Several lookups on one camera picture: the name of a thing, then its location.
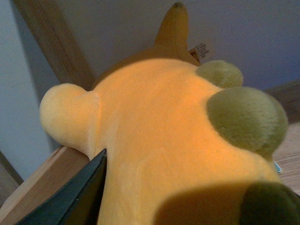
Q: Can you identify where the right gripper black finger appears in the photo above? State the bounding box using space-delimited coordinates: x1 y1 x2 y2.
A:
18 149 107 225

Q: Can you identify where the orange plush toy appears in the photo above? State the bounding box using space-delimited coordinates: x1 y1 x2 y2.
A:
39 1 300 225

